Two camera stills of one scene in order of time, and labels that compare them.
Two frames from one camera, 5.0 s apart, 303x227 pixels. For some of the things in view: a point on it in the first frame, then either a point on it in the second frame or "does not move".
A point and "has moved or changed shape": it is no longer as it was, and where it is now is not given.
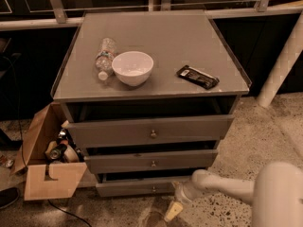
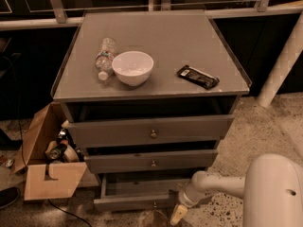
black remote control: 192,74 does not move
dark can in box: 58,152 does not move
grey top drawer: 107,132 does not move
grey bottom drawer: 138,186 has moved or changed shape
